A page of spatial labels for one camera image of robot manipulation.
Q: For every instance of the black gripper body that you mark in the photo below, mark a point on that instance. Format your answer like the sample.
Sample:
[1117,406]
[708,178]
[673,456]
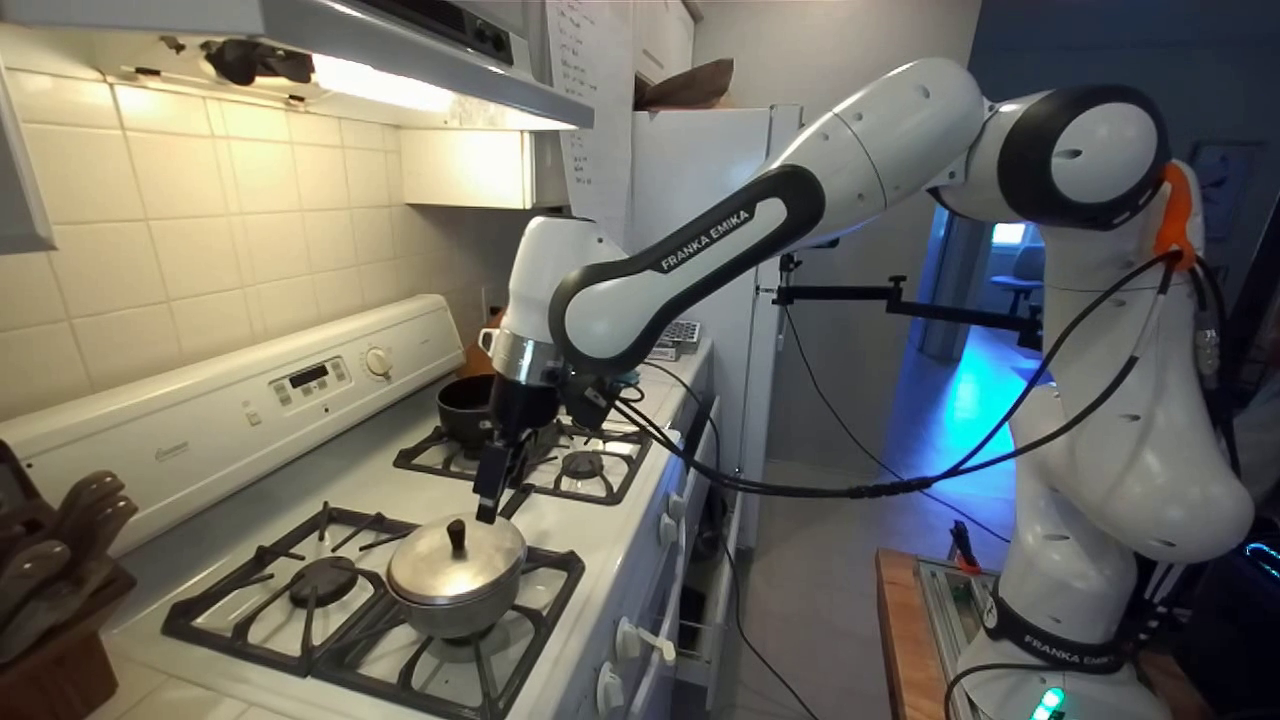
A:
[518,415]

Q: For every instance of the silver lid with black knob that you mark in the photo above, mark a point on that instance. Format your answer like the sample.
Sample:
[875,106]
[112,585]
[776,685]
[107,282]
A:
[453,560]

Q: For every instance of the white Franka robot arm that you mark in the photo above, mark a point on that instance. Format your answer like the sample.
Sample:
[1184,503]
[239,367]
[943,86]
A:
[864,144]

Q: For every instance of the black cooking pot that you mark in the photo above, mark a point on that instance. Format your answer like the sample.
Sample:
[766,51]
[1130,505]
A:
[467,406]

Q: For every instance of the black cast iron stove grate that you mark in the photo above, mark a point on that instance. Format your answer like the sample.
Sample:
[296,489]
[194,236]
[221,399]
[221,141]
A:
[453,473]
[265,654]

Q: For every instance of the round stove burner cap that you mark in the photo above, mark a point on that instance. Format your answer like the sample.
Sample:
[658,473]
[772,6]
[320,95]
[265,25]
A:
[320,580]
[580,467]

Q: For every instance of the white stove knob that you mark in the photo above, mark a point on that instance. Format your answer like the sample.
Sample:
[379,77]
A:
[609,688]
[642,643]

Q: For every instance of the white refrigerator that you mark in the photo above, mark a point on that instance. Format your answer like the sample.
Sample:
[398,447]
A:
[694,200]

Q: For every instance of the white gas stove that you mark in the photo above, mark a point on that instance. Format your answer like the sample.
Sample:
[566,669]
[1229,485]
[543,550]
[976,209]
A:
[200,424]

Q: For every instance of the white handwritten note sheet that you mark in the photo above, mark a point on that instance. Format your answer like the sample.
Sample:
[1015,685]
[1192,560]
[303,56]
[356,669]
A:
[584,106]

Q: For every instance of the white range hood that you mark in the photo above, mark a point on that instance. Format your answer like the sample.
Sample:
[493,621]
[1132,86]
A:
[443,60]

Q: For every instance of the brown basket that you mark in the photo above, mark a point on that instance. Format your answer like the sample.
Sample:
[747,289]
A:
[694,86]

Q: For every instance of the wooden table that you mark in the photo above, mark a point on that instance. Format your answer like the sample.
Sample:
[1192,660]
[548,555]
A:
[902,643]

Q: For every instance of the wooden knife block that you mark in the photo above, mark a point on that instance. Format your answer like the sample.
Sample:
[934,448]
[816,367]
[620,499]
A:
[54,682]

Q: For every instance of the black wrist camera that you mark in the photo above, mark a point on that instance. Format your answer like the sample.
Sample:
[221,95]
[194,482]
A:
[584,400]

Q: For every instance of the small white wall cabinet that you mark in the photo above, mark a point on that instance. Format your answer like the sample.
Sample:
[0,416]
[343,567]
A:
[467,166]

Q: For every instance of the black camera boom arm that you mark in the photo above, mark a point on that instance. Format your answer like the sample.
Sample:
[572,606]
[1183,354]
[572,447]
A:
[934,308]

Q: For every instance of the black camera under hood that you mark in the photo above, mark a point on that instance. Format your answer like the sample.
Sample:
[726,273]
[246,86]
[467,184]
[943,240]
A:
[252,60]

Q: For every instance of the aluminium base plate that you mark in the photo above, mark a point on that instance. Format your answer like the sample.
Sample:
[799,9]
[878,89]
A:
[955,606]

